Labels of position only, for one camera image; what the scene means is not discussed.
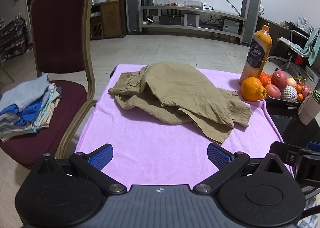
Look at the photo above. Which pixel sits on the grey television stand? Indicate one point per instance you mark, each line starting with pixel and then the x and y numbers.
pixel 195 10

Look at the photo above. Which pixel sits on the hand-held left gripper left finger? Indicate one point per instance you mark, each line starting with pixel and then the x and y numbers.
pixel 101 155

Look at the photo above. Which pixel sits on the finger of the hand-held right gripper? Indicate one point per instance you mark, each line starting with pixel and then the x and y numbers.
pixel 313 146
pixel 287 154

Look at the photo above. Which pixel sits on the pink dragon fruit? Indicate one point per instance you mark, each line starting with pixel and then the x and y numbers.
pixel 306 89

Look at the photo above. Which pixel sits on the maroon banquet chair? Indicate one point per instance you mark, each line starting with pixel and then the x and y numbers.
pixel 57 30

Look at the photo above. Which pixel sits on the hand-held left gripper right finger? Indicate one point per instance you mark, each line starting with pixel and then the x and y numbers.
pixel 218 156

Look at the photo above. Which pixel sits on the teal cloth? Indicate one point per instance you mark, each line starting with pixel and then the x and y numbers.
pixel 313 47

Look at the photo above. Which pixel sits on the white cup with green lid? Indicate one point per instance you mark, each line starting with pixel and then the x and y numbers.
pixel 308 110

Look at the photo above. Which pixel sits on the office swivel chair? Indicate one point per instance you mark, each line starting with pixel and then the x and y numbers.
pixel 295 42

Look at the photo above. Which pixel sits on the black audio receiver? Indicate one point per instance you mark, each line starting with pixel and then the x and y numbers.
pixel 170 20

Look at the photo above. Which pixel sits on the metal shoe rack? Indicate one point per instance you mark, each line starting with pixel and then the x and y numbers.
pixel 13 40

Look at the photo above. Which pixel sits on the khaki pants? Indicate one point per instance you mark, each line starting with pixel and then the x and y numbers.
pixel 180 85

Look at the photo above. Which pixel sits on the pale peach fruit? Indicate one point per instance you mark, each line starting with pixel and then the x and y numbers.
pixel 292 82

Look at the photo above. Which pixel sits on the pile of folded clothes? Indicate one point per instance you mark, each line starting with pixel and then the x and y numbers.
pixel 25 93

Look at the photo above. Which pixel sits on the grey tower speaker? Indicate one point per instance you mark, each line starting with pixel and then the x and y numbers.
pixel 133 5
pixel 250 17

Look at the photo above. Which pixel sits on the white desk fan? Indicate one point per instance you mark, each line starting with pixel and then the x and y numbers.
pixel 303 22

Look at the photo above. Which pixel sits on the grey audio box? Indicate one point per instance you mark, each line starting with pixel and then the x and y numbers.
pixel 191 19

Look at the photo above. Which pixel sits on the red netted fruit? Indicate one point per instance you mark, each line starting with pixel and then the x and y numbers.
pixel 265 79

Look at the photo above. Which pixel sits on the clear storage box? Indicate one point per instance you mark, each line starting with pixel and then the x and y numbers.
pixel 162 2
pixel 178 3
pixel 194 4

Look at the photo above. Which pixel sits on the small red apple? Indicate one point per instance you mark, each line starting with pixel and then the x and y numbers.
pixel 273 90

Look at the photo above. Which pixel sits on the lilac blanket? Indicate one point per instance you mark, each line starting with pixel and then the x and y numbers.
pixel 150 148

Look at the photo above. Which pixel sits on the wooden cabinet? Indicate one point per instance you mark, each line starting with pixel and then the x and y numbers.
pixel 112 17

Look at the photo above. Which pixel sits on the large red apple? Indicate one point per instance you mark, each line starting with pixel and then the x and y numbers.
pixel 279 79

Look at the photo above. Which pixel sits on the white foam netted fruit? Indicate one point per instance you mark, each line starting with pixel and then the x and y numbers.
pixel 288 93

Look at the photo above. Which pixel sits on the small grey subwoofer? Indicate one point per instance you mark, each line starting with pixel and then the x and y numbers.
pixel 230 26

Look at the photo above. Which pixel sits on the small tangerine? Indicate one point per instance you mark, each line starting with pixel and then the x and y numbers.
pixel 299 88
pixel 299 97

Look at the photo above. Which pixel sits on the dark fruit tray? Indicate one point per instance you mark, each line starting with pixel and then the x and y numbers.
pixel 280 102

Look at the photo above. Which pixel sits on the large orange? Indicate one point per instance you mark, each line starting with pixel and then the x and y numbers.
pixel 252 89

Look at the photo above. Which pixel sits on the orange juice bottle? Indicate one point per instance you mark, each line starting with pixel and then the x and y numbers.
pixel 257 55

